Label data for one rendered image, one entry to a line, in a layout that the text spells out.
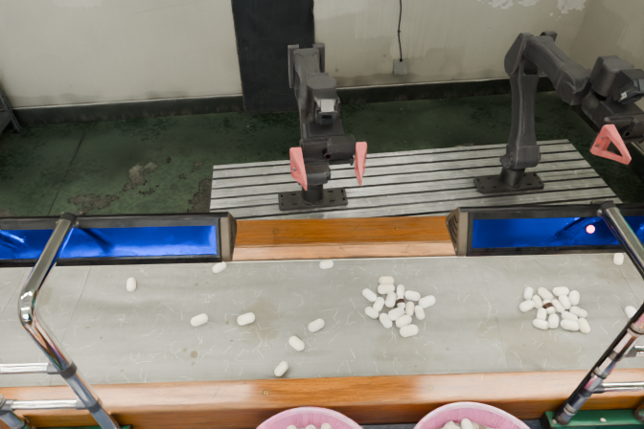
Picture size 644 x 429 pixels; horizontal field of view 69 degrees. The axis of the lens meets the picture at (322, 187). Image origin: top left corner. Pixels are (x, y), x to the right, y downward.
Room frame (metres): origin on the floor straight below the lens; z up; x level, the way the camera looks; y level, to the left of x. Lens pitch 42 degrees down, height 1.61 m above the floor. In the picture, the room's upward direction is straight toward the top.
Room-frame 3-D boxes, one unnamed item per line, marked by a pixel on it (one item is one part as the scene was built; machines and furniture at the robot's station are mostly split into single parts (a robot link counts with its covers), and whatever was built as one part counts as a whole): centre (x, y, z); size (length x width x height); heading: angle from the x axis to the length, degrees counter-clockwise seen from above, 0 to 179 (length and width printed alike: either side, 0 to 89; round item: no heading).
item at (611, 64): (0.89, -0.59, 1.12); 0.12 x 0.09 x 0.12; 7
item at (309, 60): (0.99, 0.03, 1.05); 0.30 x 0.09 x 0.12; 7
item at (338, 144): (0.66, -0.05, 1.07); 0.09 x 0.07 x 0.07; 7
